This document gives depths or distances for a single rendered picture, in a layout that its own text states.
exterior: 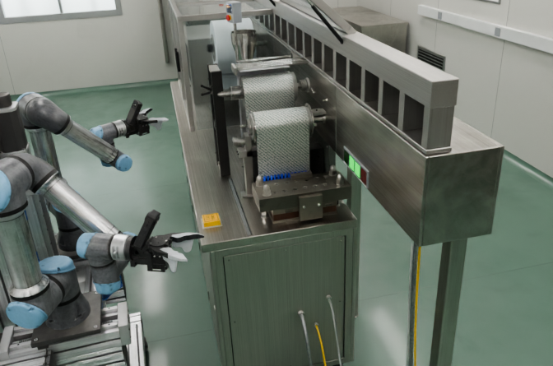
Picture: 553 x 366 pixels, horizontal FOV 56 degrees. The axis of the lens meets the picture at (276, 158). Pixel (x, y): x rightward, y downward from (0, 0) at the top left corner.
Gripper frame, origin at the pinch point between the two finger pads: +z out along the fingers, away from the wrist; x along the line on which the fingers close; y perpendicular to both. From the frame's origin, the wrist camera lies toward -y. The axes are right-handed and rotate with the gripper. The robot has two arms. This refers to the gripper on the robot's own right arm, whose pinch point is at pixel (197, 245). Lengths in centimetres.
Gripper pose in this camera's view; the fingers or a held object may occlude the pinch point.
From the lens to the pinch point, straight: 148.7
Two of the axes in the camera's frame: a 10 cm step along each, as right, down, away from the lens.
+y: 0.2, 9.6, 2.9
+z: 9.9, 0.3, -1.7
